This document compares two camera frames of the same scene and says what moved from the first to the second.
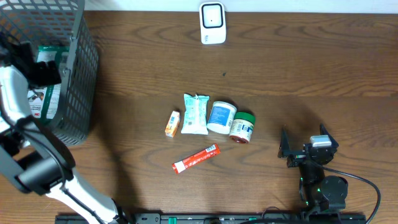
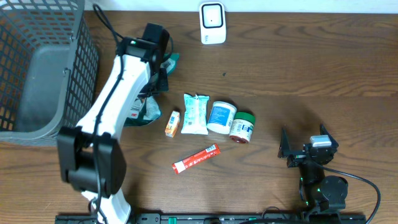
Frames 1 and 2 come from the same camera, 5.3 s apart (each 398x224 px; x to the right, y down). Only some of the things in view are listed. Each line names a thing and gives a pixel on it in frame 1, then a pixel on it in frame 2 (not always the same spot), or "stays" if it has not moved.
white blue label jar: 221,117 stays
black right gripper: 285,151 stays
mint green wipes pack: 195,121 stays
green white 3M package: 43,101 -> 146,109
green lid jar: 242,126 stays
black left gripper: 40,75 -> 165,88
